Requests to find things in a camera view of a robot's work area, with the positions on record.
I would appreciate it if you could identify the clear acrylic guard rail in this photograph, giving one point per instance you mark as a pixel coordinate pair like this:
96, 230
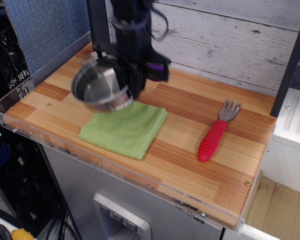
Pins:
169, 183

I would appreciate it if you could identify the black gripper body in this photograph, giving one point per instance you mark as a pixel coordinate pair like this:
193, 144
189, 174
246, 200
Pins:
133, 44

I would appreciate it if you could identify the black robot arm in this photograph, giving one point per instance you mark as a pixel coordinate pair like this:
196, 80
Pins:
128, 12

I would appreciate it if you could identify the black right post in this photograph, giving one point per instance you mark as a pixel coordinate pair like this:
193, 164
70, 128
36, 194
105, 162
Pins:
287, 78

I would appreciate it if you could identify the black milk crate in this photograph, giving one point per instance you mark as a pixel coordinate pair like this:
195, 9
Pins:
13, 66

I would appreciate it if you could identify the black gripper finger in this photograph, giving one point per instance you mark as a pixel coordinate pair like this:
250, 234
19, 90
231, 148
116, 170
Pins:
131, 78
105, 59

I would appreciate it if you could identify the black left post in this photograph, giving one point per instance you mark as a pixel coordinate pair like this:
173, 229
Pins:
98, 22

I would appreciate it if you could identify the black post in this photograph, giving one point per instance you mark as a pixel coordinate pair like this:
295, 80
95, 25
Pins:
287, 78
98, 22

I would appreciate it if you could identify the red handled toy fork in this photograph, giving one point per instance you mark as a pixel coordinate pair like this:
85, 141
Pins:
210, 142

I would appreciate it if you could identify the stainless steel pot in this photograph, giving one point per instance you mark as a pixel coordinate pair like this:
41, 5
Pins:
97, 88

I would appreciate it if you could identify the silver dispenser panel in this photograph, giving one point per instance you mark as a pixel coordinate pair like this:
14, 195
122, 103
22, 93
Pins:
118, 223

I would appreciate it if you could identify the purple toy eggplant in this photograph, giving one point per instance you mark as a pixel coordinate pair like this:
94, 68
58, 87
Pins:
155, 72

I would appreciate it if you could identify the green towel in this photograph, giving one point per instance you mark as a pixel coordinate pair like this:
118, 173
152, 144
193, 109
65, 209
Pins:
128, 132

